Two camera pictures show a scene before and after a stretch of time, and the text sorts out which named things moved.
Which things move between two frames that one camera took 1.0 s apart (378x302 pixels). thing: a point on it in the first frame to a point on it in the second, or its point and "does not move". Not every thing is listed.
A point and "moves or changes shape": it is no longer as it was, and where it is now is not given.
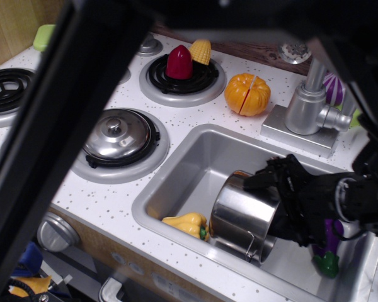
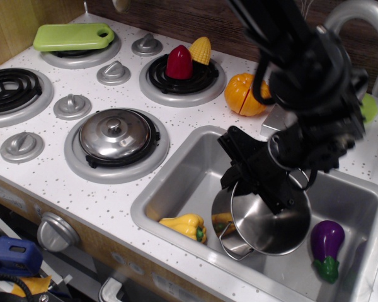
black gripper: (309, 204) to (252, 158)
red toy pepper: (179, 63) does not move
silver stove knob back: (150, 46) does not move
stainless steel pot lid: (118, 134) does not move
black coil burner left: (6, 87) does not move
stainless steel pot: (244, 220) moves or changes shape
